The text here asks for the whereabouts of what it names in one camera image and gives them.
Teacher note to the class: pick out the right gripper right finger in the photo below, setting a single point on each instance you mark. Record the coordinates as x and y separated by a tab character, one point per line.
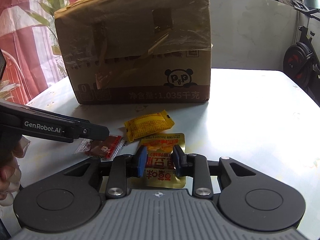
194	166

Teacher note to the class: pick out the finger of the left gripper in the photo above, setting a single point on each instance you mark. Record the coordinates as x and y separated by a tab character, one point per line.
84	129

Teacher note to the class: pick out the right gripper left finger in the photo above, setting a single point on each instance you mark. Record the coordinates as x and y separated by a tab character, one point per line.
124	167

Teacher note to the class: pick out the small red sauce packet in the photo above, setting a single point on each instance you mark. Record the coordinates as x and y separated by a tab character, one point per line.
105	150

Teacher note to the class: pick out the gold orange biscuit packet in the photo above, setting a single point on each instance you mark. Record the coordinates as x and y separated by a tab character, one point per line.
159	170

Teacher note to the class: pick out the small yellow candy packet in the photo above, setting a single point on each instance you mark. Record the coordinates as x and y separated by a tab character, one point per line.
146	125

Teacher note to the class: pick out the person left hand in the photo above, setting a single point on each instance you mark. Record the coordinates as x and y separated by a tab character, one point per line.
11	173

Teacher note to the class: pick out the red floral curtain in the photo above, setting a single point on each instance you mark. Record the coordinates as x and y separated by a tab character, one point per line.
30	47

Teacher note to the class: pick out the cardboard box with plastic liner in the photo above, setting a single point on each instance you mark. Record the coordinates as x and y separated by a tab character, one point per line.
136	51

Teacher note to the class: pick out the black exercise bike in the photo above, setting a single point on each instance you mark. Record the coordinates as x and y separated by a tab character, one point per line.
301	64

